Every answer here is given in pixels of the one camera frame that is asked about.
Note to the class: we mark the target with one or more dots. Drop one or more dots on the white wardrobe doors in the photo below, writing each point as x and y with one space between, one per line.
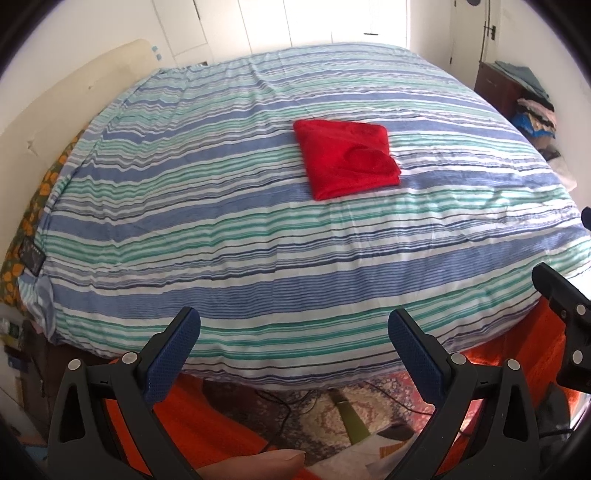
277 23

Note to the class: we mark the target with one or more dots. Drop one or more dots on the black wall fixture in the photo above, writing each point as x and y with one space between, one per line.
493 31

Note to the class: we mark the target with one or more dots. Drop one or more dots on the green folded cloth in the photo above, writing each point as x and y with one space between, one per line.
524 76

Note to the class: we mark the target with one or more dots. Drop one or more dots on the green stick object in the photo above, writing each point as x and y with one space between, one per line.
353 422

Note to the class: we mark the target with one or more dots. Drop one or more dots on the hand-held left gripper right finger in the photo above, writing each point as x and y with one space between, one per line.
418 360

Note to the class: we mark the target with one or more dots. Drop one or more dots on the dark wooden dresser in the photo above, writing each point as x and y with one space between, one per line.
496 90

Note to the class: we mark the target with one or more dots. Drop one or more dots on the pile of mixed clothes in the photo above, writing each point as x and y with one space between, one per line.
538 117

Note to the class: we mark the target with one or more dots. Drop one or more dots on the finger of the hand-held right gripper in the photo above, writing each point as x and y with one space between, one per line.
570 323

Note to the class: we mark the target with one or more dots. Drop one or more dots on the black mattress label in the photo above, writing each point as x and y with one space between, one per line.
33 257

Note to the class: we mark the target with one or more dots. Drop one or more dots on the orange blanket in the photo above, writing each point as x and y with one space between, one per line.
207 424

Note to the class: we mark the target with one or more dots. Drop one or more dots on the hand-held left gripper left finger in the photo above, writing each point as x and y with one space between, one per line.
168 364

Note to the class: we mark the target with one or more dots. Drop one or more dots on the patterned rug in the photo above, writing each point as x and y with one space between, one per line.
323 415

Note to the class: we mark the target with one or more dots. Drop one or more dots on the beige headboard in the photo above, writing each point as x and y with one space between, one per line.
60 106

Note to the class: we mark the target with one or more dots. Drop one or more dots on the red sweater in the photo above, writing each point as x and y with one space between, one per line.
348 154

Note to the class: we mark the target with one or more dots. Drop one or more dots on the striped duvet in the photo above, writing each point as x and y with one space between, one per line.
258 240

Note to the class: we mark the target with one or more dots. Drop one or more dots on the floral bed sheet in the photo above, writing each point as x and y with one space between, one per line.
27 221

